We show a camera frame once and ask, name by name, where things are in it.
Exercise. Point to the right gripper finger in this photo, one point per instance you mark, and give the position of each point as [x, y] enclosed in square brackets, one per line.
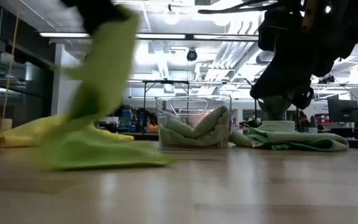
[264, 85]
[283, 82]

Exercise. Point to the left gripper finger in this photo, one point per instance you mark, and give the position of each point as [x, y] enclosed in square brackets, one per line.
[121, 17]
[120, 9]

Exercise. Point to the lime green microfiber towel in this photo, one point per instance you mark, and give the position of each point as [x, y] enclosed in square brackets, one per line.
[104, 77]

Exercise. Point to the clear plastic bin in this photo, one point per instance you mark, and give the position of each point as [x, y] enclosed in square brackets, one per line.
[166, 102]

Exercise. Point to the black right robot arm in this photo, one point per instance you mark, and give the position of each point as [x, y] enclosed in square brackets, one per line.
[353, 21]

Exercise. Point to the yellow microfiber towel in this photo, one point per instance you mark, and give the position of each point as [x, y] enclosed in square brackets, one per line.
[20, 133]

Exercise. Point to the potted succulent white pot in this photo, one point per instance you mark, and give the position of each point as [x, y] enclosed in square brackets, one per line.
[275, 107]

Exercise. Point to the black ceiling spotlight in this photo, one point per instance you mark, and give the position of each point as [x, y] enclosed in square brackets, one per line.
[326, 80]
[191, 55]

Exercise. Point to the long ceiling light strip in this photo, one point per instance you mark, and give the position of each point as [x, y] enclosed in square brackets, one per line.
[64, 35]
[160, 36]
[225, 37]

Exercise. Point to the person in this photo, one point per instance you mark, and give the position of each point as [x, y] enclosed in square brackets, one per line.
[302, 119]

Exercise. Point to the black computer monitor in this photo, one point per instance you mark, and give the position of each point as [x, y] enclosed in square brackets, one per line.
[342, 110]

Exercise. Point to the black metal rack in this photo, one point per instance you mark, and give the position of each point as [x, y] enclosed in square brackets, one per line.
[166, 82]

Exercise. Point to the white cup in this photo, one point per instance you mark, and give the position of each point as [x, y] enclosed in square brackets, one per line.
[6, 125]

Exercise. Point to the black aluminium frame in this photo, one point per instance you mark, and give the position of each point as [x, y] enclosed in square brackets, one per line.
[145, 137]

